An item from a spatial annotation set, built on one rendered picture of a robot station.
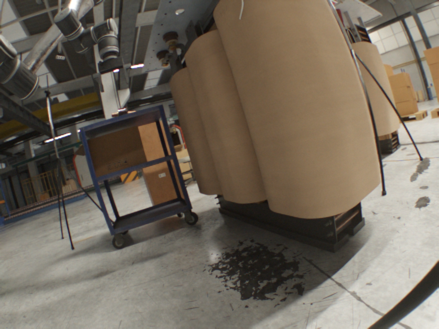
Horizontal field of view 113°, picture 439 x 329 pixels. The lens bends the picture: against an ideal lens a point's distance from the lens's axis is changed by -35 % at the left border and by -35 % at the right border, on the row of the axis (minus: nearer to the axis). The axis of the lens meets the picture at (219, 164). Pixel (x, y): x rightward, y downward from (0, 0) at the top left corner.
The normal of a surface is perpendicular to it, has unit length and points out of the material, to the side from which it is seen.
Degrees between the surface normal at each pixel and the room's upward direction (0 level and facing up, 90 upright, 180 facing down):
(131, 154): 90
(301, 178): 90
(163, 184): 90
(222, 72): 90
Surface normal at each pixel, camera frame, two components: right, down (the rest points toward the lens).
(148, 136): 0.40, -0.04
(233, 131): -0.37, 0.18
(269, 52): -0.62, 0.24
